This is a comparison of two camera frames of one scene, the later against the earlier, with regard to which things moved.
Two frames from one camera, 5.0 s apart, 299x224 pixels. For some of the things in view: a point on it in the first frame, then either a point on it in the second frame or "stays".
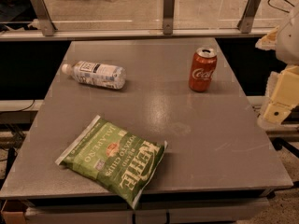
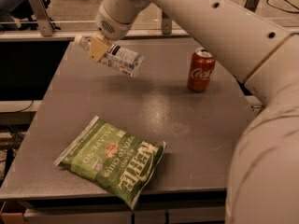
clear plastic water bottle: (96, 74) to (124, 61)
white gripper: (289, 42) to (109, 27)
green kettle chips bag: (122, 161) stays
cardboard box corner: (13, 212) stays
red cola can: (203, 67) stays
